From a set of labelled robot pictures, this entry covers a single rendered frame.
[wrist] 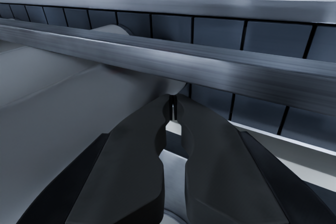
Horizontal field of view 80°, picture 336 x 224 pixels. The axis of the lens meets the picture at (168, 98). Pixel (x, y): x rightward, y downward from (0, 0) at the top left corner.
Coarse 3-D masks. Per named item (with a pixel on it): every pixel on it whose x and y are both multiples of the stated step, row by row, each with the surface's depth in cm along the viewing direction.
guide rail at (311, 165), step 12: (180, 132) 16; (252, 132) 15; (264, 144) 14; (276, 144) 14; (288, 144) 14; (276, 156) 13; (288, 156) 13; (300, 156) 13; (312, 156) 13; (324, 156) 13; (300, 168) 12; (312, 168) 12; (324, 168) 12; (312, 180) 12; (324, 180) 12
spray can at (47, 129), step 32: (96, 64) 13; (32, 96) 9; (64, 96) 9; (96, 96) 10; (128, 96) 11; (0, 128) 7; (32, 128) 8; (64, 128) 8; (96, 128) 9; (0, 160) 7; (32, 160) 7; (64, 160) 8; (0, 192) 7; (32, 192) 7
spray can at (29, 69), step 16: (112, 32) 17; (128, 32) 18; (32, 48) 13; (0, 64) 11; (16, 64) 11; (32, 64) 12; (48, 64) 12; (64, 64) 13; (80, 64) 14; (0, 80) 11; (16, 80) 11; (32, 80) 12; (48, 80) 12; (0, 96) 10; (16, 96) 11
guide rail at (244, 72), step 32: (0, 32) 14; (32, 32) 12; (64, 32) 11; (96, 32) 11; (128, 64) 9; (160, 64) 8; (192, 64) 7; (224, 64) 7; (256, 64) 6; (288, 64) 6; (320, 64) 6; (256, 96) 7; (288, 96) 6; (320, 96) 6
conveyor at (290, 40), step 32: (160, 32) 17; (192, 32) 16; (224, 32) 14; (256, 32) 13; (288, 32) 12; (320, 32) 12; (192, 96) 18; (224, 96) 17; (256, 128) 17; (288, 128) 15; (320, 128) 14
